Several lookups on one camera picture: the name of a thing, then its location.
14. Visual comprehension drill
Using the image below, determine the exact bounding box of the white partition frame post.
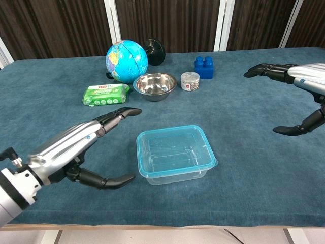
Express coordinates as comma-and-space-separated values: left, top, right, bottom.
0, 37, 14, 70
214, 0, 236, 52
103, 0, 122, 53
278, 0, 305, 49

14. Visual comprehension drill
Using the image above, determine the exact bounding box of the blue building block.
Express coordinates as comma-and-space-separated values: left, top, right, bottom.
194, 56, 215, 80

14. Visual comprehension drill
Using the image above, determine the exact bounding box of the green wet wipes pack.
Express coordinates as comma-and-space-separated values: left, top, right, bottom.
81, 83, 131, 106

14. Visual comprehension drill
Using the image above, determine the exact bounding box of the stainless steel bowl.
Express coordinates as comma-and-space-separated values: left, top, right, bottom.
133, 72, 178, 102

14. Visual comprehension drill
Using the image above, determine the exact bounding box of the blue globe with black stand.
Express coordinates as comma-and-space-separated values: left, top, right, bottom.
105, 38, 167, 86

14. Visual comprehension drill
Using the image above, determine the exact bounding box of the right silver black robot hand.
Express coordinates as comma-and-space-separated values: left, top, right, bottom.
243, 63, 325, 137

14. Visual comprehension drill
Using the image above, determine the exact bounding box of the small clear round jar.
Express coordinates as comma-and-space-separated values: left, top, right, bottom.
180, 72, 201, 92

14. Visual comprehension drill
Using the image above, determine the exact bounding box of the blue table cloth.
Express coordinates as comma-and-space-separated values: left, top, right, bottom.
0, 46, 325, 228

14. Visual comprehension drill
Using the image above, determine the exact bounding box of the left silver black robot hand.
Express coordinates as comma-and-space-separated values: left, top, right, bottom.
27, 107, 143, 190

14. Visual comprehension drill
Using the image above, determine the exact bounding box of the clear plastic container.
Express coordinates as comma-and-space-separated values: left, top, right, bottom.
138, 127, 216, 186

